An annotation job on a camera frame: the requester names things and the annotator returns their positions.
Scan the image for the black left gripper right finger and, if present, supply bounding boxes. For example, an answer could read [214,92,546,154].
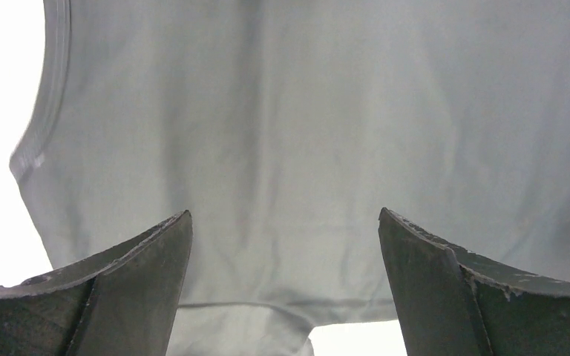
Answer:
[379,208,570,355]

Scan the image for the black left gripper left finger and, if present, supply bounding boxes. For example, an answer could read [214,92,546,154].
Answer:
[0,212,193,355]

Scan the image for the dark grey t shirt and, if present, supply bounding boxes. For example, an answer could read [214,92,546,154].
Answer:
[10,1,570,355]

